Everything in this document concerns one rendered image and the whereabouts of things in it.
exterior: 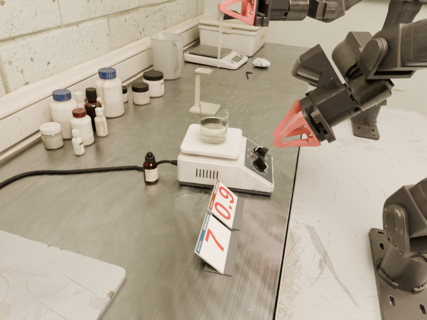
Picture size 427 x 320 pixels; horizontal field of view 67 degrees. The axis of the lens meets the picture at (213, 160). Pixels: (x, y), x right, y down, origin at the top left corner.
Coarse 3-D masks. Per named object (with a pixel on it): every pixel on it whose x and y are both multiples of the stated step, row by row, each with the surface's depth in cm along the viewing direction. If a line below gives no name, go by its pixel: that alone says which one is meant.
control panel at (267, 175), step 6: (246, 144) 72; (252, 144) 73; (246, 150) 69; (252, 150) 71; (246, 156) 67; (258, 156) 71; (270, 156) 74; (246, 162) 66; (252, 162) 67; (270, 162) 72; (252, 168) 65; (270, 168) 70; (258, 174) 65; (264, 174) 67; (270, 174) 68; (270, 180) 66
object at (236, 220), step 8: (232, 192) 65; (240, 200) 65; (208, 208) 57; (240, 208) 63; (216, 216) 57; (232, 216) 60; (240, 216) 61; (224, 224) 59; (232, 224) 59; (240, 224) 59
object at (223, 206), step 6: (222, 186) 64; (222, 192) 62; (228, 192) 64; (216, 198) 60; (222, 198) 61; (228, 198) 63; (234, 198) 64; (216, 204) 59; (222, 204) 60; (228, 204) 61; (216, 210) 58; (222, 210) 59; (228, 210) 60; (222, 216) 58; (228, 216) 59; (228, 222) 58
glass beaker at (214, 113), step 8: (200, 104) 64; (208, 104) 66; (216, 104) 67; (224, 104) 66; (200, 112) 63; (208, 112) 62; (216, 112) 61; (224, 112) 62; (200, 120) 64; (208, 120) 62; (216, 120) 62; (224, 120) 63; (200, 128) 65; (208, 128) 63; (216, 128) 63; (224, 128) 64; (200, 136) 66; (208, 136) 64; (216, 136) 64; (224, 136) 65; (208, 144) 65; (216, 144) 65
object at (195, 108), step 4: (200, 68) 97; (196, 72) 96; (200, 72) 95; (204, 72) 95; (208, 72) 94; (196, 76) 97; (196, 80) 98; (196, 84) 98; (196, 88) 99; (196, 92) 100; (196, 96) 100; (196, 100) 101; (196, 104) 102; (192, 108) 101; (196, 108) 101; (192, 112) 100; (196, 112) 99
